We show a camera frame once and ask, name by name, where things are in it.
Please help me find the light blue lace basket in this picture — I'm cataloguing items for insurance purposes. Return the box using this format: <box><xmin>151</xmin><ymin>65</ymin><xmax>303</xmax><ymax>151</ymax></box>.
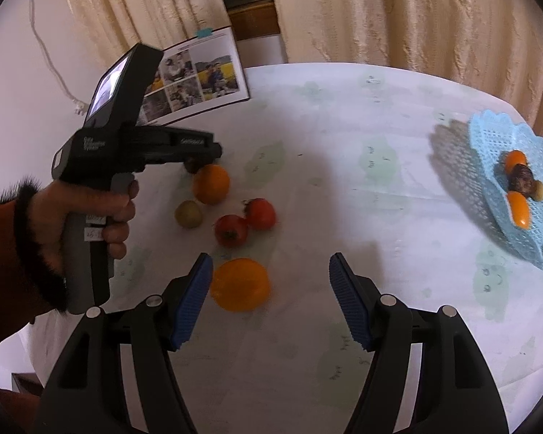
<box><xmin>469</xmin><ymin>110</ymin><xmax>543</xmax><ymax>271</ymax></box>

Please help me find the white wall cable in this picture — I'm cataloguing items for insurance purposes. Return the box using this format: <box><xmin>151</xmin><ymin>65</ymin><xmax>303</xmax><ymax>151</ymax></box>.
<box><xmin>22</xmin><ymin>0</ymin><xmax>90</xmax><ymax>117</ymax></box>

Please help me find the small brown fruit in basket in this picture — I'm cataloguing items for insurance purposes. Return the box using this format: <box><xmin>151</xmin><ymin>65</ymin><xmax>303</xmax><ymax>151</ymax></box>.
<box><xmin>531</xmin><ymin>180</ymin><xmax>543</xmax><ymax>202</ymax></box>

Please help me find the red tomato fruit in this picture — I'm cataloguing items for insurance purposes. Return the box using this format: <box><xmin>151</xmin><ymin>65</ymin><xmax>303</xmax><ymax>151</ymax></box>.
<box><xmin>214</xmin><ymin>214</ymin><xmax>249</xmax><ymax>248</ymax></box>
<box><xmin>244</xmin><ymin>198</ymin><xmax>277</xmax><ymax>231</ymax></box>

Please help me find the photo collage board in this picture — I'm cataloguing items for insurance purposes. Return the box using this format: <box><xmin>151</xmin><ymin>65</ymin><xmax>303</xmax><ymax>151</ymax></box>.
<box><xmin>138</xmin><ymin>26</ymin><xmax>250</xmax><ymax>125</ymax></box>

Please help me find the cream curtain right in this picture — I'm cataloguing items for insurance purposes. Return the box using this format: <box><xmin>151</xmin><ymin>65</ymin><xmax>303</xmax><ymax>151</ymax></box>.
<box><xmin>274</xmin><ymin>0</ymin><xmax>543</xmax><ymax>137</ymax></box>

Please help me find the large orange fruit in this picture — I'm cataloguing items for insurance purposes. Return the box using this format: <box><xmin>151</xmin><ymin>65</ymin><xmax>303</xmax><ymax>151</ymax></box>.
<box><xmin>210</xmin><ymin>258</ymin><xmax>272</xmax><ymax>312</ymax></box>

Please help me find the orange in basket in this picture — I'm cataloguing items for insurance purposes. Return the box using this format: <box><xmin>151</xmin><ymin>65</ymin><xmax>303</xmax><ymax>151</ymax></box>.
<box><xmin>504</xmin><ymin>150</ymin><xmax>527</xmax><ymax>176</ymax></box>
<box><xmin>507</xmin><ymin>191</ymin><xmax>531</xmax><ymax>230</ymax></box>

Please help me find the cream curtain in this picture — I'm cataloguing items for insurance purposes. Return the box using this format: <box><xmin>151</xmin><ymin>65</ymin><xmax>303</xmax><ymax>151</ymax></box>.
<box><xmin>67</xmin><ymin>0</ymin><xmax>230</xmax><ymax>68</ymax></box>
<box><xmin>274</xmin><ymin>0</ymin><xmax>543</xmax><ymax>137</ymax></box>

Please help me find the small orange on table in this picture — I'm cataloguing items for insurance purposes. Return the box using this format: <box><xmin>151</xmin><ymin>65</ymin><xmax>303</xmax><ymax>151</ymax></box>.
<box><xmin>192</xmin><ymin>165</ymin><xmax>230</xmax><ymax>206</ymax></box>

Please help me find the green-yellow round fruit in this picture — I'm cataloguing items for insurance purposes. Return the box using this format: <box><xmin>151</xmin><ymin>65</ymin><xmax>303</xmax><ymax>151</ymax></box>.
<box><xmin>174</xmin><ymin>200</ymin><xmax>204</xmax><ymax>229</ymax></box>

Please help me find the white cloud-print tablecloth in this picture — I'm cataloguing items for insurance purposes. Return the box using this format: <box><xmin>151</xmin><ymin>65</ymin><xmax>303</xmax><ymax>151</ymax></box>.
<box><xmin>106</xmin><ymin>64</ymin><xmax>543</xmax><ymax>433</ymax></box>

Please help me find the dark red sleeve forearm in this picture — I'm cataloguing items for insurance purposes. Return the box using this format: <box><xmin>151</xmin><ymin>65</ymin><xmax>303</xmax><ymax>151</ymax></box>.
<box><xmin>0</xmin><ymin>180</ymin><xmax>68</xmax><ymax>343</ymax></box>

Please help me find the cream curtain left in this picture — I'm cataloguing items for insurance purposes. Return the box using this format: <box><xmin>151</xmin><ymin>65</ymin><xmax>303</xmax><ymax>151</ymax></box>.
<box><xmin>67</xmin><ymin>0</ymin><xmax>230</xmax><ymax>68</ymax></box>

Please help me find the person's left hand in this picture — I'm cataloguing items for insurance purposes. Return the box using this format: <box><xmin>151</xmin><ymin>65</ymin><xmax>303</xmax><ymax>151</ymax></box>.
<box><xmin>28</xmin><ymin>180</ymin><xmax>139</xmax><ymax>275</ymax></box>

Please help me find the dark brown fruit in basket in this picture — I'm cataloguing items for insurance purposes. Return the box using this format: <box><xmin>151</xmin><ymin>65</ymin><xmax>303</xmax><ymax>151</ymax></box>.
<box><xmin>508</xmin><ymin>165</ymin><xmax>535</xmax><ymax>198</ymax></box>

